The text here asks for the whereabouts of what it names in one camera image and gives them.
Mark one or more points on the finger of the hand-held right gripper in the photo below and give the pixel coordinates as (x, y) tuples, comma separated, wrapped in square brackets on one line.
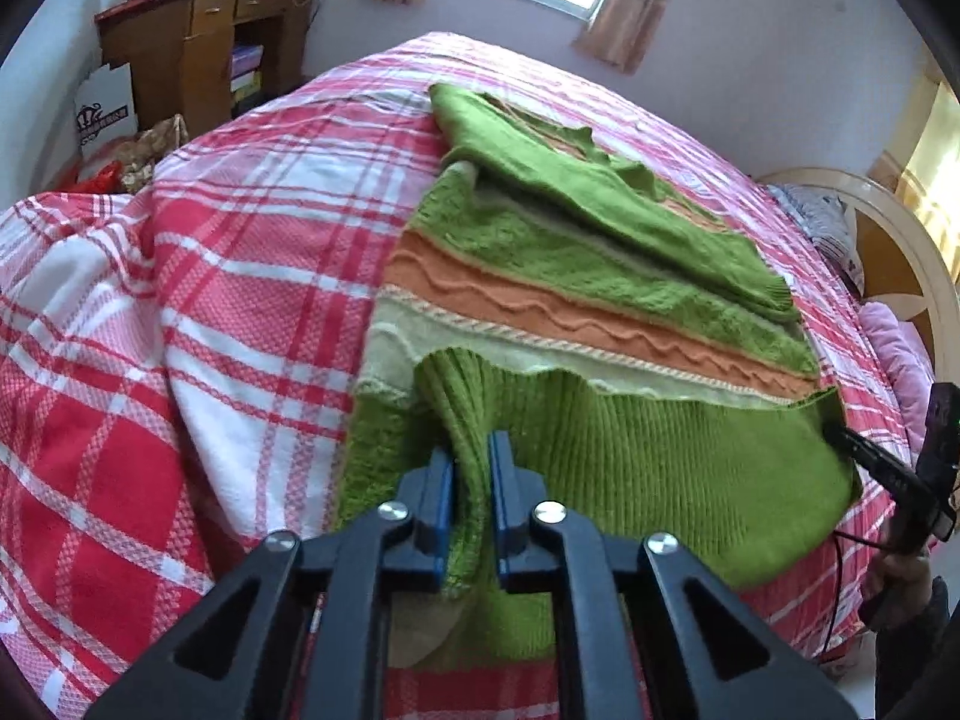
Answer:
[(874, 461)]

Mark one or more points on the white paper bag crown print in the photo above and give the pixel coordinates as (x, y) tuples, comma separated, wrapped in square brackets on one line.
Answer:
[(105, 109)]

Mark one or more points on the person's right forearm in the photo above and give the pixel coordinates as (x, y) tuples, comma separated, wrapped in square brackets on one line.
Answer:
[(922, 660)]

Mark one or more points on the wooden desk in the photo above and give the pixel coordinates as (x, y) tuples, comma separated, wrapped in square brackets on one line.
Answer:
[(180, 52)]

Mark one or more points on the red plaid bed sheet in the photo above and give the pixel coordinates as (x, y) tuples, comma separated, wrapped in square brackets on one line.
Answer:
[(247, 277)]

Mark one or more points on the grey striped pillow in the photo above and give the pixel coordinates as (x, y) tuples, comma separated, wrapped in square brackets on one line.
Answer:
[(821, 229)]

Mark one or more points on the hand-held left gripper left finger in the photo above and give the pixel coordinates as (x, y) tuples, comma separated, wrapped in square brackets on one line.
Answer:
[(442, 521)]

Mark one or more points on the red plastic bag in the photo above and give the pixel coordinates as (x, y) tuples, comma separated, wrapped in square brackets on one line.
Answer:
[(101, 180)]

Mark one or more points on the stack of boxes in desk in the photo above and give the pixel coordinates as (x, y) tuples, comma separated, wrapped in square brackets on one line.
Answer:
[(246, 79)]

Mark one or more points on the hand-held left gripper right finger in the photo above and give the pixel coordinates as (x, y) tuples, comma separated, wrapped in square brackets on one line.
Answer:
[(501, 521)]

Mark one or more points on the brown patterned cloth bag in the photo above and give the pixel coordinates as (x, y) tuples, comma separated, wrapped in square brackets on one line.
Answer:
[(154, 150)]

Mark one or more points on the person's right hand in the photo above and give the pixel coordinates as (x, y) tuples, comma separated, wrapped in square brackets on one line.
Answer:
[(896, 585)]

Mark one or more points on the cream wooden headboard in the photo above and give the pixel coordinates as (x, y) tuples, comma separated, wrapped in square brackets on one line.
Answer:
[(892, 217)]

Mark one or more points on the green orange striped knit sweater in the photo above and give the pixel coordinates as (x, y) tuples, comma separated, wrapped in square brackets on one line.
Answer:
[(600, 300)]

